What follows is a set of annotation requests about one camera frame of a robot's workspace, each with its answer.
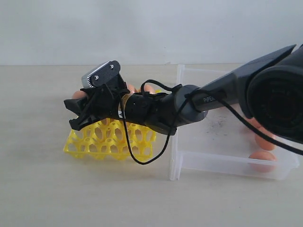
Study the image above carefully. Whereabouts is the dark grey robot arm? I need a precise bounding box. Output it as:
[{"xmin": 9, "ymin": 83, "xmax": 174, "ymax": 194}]
[{"xmin": 64, "ymin": 45, "xmax": 303, "ymax": 143}]

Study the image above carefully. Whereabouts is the brown egg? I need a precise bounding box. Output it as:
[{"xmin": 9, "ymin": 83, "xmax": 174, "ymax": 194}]
[
  {"xmin": 144, "ymin": 84, "xmax": 155, "ymax": 94},
  {"xmin": 72, "ymin": 90, "xmax": 87, "ymax": 99},
  {"xmin": 249, "ymin": 150, "xmax": 277, "ymax": 173},
  {"xmin": 246, "ymin": 118, "xmax": 277, "ymax": 151},
  {"xmin": 127, "ymin": 84, "xmax": 137, "ymax": 94}
]

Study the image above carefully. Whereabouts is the yellow plastic egg tray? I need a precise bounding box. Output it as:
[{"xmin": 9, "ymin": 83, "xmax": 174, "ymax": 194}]
[{"xmin": 63, "ymin": 119, "xmax": 156, "ymax": 162}]

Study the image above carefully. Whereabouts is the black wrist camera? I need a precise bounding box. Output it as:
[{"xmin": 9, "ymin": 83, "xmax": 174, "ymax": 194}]
[{"xmin": 81, "ymin": 61, "xmax": 121, "ymax": 88}]

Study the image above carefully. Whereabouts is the clear plastic bin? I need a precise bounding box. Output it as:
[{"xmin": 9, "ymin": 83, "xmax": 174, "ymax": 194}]
[{"xmin": 169, "ymin": 64, "xmax": 300, "ymax": 182}]

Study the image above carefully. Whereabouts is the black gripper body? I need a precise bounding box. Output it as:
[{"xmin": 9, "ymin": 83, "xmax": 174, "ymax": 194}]
[{"xmin": 82, "ymin": 80, "xmax": 130, "ymax": 123}]

